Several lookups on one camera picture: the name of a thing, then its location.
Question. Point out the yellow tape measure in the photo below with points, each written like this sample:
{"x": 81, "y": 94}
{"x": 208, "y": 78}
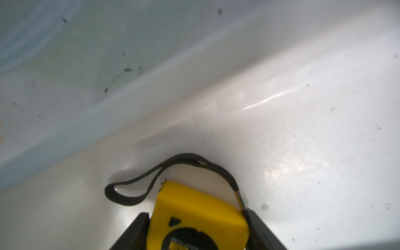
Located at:
{"x": 184, "y": 218}

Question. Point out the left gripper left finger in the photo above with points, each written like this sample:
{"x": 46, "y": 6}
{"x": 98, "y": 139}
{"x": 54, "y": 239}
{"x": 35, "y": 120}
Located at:
{"x": 134, "y": 237}

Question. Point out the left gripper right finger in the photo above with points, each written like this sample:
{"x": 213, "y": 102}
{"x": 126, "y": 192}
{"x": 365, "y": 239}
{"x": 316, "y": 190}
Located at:
{"x": 260, "y": 237}

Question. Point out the white storage box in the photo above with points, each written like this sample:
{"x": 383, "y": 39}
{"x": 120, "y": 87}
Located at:
{"x": 298, "y": 100}

